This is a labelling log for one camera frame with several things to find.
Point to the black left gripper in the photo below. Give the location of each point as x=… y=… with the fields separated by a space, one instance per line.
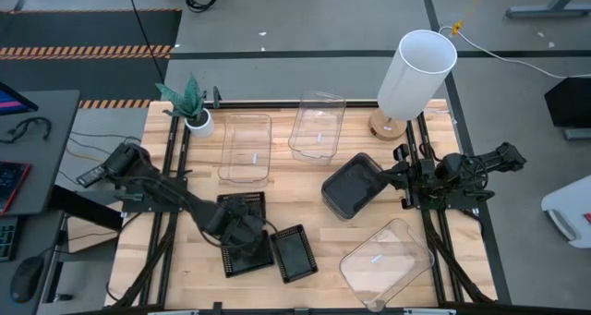
x=231 y=227

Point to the white shade wooden base lamp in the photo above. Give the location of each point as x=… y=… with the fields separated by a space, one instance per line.
x=415 y=79

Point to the computer monitor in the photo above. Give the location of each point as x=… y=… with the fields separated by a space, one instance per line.
x=11 y=102

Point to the black slotted plastic basket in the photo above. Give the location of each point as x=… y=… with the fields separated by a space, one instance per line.
x=256 y=197
x=293 y=255
x=235 y=266

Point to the dark grey desk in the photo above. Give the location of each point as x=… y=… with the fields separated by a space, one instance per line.
x=46 y=167

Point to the smoke grey translucent bin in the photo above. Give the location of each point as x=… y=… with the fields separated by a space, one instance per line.
x=330 y=209
x=351 y=185

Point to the black hazard-striped floor mat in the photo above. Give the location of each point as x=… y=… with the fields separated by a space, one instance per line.
x=92 y=28

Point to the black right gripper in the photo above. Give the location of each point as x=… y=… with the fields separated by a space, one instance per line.
x=415 y=176

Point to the black aluminium rig frame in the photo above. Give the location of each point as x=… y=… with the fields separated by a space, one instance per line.
x=180 y=135

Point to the black flat panel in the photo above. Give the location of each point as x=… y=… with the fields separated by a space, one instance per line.
x=570 y=102

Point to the red-edged keyboard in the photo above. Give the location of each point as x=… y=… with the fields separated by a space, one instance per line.
x=11 y=183

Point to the clear plastic bin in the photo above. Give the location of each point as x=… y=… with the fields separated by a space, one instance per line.
x=244 y=149
x=318 y=125
x=388 y=264

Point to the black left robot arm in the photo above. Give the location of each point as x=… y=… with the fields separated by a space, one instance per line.
x=161 y=185

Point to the brown board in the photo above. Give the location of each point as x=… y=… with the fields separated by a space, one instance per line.
x=92 y=236

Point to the white floor device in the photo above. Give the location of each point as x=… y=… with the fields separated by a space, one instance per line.
x=572 y=213

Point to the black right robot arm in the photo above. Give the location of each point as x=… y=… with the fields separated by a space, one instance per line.
x=498 y=158

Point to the green plant in white pot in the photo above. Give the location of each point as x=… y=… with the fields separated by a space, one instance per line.
x=189 y=102

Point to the black keyboard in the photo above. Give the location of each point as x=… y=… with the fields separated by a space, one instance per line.
x=7 y=238

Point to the grey desk leg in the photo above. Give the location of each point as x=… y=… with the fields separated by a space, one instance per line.
x=554 y=10

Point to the black computer mouse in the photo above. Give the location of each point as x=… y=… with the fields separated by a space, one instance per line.
x=27 y=278

